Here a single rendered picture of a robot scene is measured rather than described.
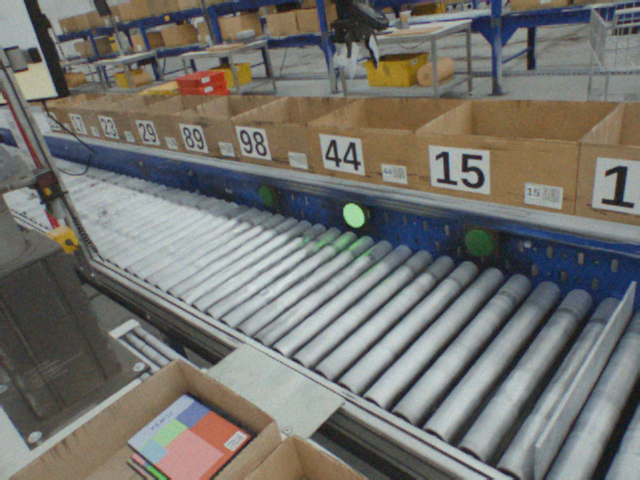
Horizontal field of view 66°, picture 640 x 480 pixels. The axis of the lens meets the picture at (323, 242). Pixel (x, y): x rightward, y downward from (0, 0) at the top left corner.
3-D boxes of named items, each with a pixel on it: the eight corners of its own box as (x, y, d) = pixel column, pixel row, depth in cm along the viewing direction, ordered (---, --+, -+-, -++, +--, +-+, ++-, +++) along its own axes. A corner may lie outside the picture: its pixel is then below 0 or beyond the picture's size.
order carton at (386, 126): (314, 176, 158) (304, 124, 150) (370, 145, 175) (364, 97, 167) (419, 193, 132) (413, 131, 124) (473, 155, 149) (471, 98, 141)
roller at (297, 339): (268, 364, 109) (263, 347, 107) (402, 255, 140) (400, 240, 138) (283, 373, 106) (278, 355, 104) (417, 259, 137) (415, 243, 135)
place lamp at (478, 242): (464, 254, 121) (463, 229, 118) (467, 252, 122) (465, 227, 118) (491, 261, 116) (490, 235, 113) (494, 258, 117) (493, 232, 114)
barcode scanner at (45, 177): (47, 208, 141) (29, 173, 137) (36, 206, 149) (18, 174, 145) (69, 198, 145) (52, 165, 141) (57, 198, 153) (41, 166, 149)
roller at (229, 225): (132, 287, 152) (126, 273, 150) (257, 216, 183) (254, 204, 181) (139, 291, 149) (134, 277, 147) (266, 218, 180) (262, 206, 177)
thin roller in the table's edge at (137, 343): (122, 335, 121) (182, 380, 102) (129, 330, 122) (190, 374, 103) (125, 341, 122) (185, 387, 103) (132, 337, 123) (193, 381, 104)
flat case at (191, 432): (195, 504, 73) (191, 497, 72) (128, 448, 85) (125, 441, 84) (259, 438, 81) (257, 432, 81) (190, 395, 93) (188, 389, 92)
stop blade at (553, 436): (533, 486, 73) (535, 445, 68) (627, 317, 100) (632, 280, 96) (537, 489, 72) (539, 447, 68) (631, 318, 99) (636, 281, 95)
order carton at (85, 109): (76, 136, 286) (63, 107, 279) (121, 121, 304) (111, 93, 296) (104, 141, 260) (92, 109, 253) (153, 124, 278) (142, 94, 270)
